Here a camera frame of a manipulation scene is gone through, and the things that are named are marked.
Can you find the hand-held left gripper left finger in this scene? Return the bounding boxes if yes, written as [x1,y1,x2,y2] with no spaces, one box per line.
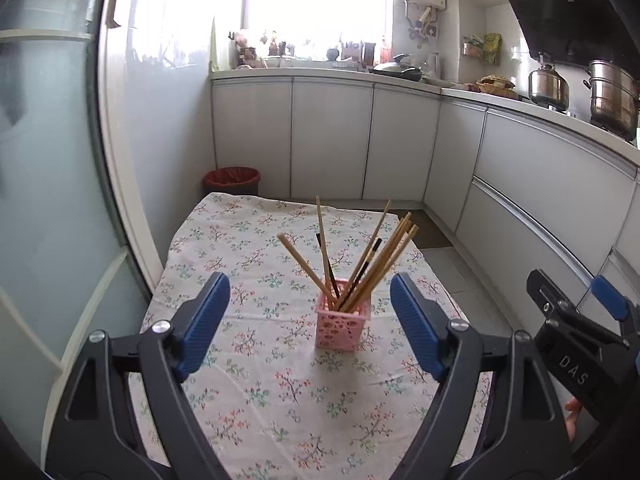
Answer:
[42,271,236,480]

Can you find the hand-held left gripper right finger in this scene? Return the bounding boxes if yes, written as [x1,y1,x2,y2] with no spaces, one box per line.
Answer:
[387,272,576,480]

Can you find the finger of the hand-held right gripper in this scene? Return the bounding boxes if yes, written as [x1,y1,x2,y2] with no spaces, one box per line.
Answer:
[526,269,577,323]
[591,276,640,337]

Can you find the bunch of wooden chopsticks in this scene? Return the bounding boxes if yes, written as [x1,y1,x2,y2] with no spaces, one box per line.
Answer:
[276,196,421,313]

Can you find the pink perforated utensil holder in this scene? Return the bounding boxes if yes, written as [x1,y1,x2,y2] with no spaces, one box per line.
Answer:
[315,278,373,352]

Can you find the person's right hand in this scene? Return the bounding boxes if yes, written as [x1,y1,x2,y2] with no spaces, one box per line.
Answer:
[564,397,584,444]

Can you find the brown floor mat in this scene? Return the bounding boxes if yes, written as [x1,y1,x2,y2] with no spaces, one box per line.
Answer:
[385,209,453,249]

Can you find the floral tablecloth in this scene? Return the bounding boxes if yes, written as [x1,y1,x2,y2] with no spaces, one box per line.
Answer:
[127,191,493,480]

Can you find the white kitchen cabinets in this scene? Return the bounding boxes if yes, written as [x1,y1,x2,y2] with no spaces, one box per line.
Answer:
[210,75,640,331]

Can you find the red trash bin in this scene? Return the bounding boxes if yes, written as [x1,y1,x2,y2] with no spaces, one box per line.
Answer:
[202,166,262,196]

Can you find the steel steamer pot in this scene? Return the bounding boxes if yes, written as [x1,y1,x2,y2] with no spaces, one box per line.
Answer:
[582,60,640,138]

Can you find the steel kettle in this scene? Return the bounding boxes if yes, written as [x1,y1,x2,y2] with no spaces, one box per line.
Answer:
[527,54,571,110]

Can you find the basket of food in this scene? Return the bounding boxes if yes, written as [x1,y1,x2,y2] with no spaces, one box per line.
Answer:
[467,75,518,98]

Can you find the frosted glass door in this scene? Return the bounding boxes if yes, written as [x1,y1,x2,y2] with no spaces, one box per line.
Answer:
[0,0,166,461]

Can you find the black wok with lid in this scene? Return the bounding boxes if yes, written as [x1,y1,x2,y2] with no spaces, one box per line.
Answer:
[372,54,423,82]

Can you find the white kitchen countertop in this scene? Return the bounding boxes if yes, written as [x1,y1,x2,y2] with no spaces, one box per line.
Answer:
[210,66,640,166]

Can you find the row of windowsill jars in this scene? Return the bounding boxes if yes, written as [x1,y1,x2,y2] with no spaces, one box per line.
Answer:
[227,30,381,70]

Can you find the black range hood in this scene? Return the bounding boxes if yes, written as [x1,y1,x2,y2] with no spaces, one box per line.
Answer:
[485,0,640,73]

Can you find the water heater pipes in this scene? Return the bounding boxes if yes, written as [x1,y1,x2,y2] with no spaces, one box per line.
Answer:
[406,2,441,48]

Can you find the kitchen window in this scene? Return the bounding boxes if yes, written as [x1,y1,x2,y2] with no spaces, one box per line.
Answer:
[240,0,396,61]

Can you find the wall rack with packets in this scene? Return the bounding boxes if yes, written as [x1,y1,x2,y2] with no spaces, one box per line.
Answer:
[461,32,502,66]

